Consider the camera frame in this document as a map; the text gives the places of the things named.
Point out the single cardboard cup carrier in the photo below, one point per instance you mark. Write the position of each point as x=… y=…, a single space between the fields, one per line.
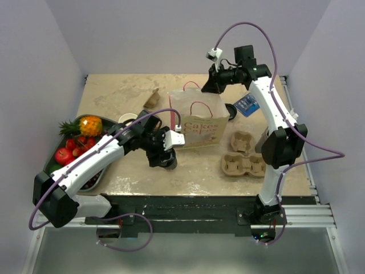
x=153 y=99

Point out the dark paper coffee cup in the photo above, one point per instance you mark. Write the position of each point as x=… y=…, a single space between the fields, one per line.
x=168 y=160

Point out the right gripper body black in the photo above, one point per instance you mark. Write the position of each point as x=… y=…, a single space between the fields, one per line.
x=230 y=76

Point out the dark green fruit tray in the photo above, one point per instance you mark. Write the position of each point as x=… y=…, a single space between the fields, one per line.
x=78 y=144

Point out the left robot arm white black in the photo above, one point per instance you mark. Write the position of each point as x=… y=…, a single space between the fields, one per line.
x=56 y=196

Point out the grey straw holder cup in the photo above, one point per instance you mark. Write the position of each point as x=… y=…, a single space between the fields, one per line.
x=261 y=141

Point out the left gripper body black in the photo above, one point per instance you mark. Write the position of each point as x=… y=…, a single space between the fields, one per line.
x=154 y=146

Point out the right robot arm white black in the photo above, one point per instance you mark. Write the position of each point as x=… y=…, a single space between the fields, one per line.
x=280 y=145

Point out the green lime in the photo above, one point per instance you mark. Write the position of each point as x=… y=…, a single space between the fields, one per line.
x=54 y=168

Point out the pink beige paper bag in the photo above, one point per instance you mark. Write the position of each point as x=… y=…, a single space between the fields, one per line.
x=204 y=116

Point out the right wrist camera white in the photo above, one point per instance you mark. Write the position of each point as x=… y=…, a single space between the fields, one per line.
x=215 y=56

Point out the blue razor package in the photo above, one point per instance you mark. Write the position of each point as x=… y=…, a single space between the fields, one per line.
x=247 y=105

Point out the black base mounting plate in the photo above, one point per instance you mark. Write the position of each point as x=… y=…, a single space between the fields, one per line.
x=238 y=215

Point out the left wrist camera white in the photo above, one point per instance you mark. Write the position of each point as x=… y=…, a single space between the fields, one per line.
x=173 y=139

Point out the red apple rear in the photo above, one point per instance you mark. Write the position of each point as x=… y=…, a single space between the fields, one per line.
x=63 y=156

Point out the dark red grapes bunch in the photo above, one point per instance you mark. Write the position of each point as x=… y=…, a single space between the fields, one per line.
x=92 y=182

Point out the toy pineapple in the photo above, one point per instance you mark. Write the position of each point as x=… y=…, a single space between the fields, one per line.
x=86 y=125

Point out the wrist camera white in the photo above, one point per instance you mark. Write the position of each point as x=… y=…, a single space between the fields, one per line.
x=173 y=139
x=215 y=56

